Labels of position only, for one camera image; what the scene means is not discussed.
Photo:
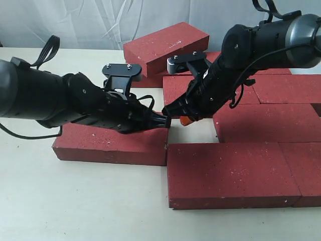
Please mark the red brick back row right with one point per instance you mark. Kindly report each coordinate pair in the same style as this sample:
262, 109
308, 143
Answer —
211, 56

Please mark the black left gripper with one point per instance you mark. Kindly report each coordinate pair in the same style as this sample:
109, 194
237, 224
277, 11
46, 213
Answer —
90, 105

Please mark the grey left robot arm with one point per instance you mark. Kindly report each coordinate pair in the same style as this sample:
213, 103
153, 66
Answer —
52, 100

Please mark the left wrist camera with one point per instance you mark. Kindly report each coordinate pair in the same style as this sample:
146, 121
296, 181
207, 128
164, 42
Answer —
121, 76

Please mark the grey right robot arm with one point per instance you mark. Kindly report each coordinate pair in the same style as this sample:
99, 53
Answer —
291, 42

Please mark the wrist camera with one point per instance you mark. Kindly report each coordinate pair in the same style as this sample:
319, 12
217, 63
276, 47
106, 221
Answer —
121, 76
196, 63

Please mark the red brick row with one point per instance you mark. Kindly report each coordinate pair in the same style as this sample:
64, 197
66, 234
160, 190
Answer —
211, 56
271, 123
155, 81

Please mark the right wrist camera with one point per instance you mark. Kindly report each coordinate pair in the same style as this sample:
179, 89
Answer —
196, 63

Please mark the red brick back row left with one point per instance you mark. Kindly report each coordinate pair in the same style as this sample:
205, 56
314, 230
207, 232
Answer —
155, 81

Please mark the red brick middle row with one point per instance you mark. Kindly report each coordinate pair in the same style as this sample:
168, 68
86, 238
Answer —
271, 123

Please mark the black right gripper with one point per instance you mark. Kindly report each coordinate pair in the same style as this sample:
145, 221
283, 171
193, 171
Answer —
220, 81

